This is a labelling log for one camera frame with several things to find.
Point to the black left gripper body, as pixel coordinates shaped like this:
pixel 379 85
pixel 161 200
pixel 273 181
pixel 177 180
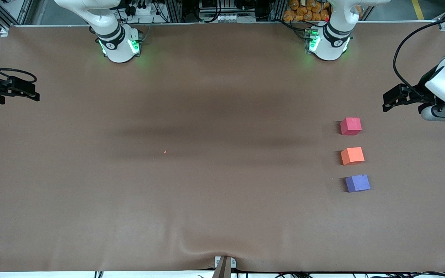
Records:
pixel 419 94

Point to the orange foam block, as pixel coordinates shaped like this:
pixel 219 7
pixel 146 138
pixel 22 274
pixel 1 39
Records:
pixel 352 155

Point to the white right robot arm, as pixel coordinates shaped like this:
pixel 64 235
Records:
pixel 118 50

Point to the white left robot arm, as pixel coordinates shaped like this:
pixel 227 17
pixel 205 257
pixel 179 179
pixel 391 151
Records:
pixel 328 48

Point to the red foam block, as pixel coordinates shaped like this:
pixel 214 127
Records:
pixel 350 126

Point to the purple foam block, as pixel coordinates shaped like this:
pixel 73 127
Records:
pixel 357 183

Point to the heap of orange items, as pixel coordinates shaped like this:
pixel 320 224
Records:
pixel 303 11

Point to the brown table cover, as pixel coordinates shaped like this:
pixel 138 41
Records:
pixel 222 96

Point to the long white power strip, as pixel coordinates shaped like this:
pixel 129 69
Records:
pixel 226 17

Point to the aluminium frame profile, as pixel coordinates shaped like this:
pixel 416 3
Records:
pixel 25 9
pixel 174 11

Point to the metal clamp bracket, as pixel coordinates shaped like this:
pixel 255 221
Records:
pixel 224 268

